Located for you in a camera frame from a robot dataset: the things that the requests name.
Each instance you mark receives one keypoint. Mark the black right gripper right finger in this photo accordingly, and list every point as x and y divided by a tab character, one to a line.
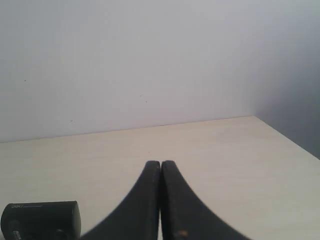
183	215

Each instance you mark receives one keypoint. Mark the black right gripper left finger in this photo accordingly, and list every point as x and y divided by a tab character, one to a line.
137	216

